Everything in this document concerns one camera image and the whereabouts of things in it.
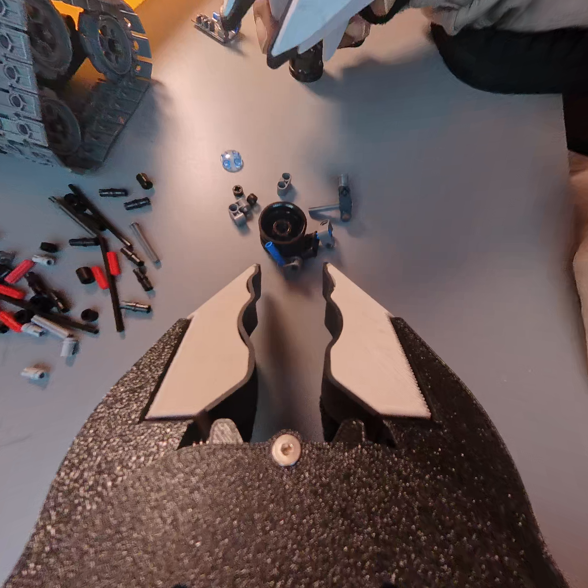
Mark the yellow tracked toy robot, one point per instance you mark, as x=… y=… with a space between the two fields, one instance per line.
x=55 y=83

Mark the clear round stud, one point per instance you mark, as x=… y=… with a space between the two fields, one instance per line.
x=231 y=161

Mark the short black pin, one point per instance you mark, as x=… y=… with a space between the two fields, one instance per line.
x=113 y=192
x=138 y=203

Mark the person's right forearm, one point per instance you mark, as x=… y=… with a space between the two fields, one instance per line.
x=496 y=11

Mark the blue grey connector assembly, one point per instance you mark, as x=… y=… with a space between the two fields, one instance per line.
x=299 y=250

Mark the grey axle assembly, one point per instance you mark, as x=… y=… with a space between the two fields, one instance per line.
x=218 y=28

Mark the black toy wheel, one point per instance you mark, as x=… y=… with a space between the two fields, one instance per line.
x=282 y=223

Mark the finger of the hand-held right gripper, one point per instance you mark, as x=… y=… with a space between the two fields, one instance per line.
x=289 y=28
x=342 y=26

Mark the black long axle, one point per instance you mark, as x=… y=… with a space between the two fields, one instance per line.
x=115 y=294
x=92 y=216

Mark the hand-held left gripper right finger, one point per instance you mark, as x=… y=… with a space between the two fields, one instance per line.
x=372 y=367

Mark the dark beam with axle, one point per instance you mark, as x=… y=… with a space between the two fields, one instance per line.
x=344 y=200

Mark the pile of small pins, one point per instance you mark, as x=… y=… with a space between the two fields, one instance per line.
x=37 y=294

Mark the person's beige jacket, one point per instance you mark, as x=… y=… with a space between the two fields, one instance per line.
x=581 y=257

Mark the small black wheel rim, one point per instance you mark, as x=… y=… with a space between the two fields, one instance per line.
x=306 y=62

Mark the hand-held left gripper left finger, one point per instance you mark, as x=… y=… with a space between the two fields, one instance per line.
x=207 y=367

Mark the person's right hand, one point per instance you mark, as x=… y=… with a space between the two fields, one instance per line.
x=262 y=23

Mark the grey short axle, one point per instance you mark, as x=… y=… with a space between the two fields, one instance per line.
x=144 y=242

